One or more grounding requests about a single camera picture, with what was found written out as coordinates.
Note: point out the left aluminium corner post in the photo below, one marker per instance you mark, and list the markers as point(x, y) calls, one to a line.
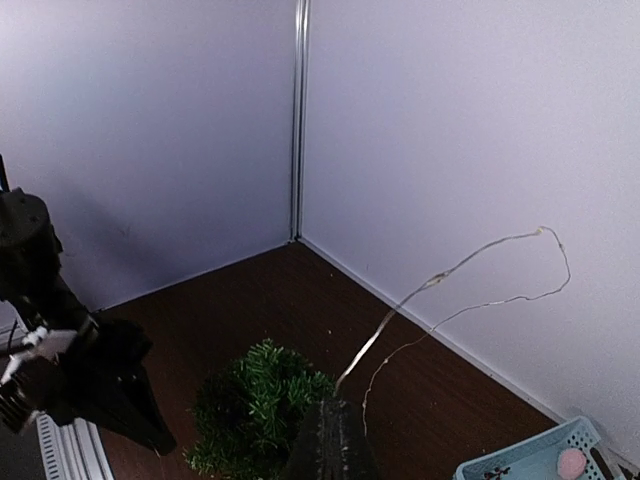
point(302, 22)

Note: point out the pink pompom ornament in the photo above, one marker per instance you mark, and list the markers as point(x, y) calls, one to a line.
point(571, 464)

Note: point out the red berry sprig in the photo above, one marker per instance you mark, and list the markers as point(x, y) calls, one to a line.
point(497, 473)

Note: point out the small green christmas tree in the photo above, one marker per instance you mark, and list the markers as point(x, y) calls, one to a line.
point(248, 414)

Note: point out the light blue plastic basket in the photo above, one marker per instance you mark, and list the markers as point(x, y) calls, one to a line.
point(537, 456)

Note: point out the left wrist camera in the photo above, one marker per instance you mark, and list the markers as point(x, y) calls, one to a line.
point(33, 380)

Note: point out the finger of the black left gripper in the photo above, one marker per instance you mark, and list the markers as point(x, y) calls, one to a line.
point(126, 405)

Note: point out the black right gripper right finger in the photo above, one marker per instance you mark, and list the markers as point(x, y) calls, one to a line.
point(348, 453)

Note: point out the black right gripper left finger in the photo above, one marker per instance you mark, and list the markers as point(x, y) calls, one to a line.
point(307, 457)

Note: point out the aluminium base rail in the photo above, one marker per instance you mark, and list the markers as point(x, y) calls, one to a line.
point(72, 452)

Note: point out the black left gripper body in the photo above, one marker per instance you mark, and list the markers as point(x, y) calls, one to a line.
point(101, 347)

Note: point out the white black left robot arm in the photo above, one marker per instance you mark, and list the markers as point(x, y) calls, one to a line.
point(30, 259)

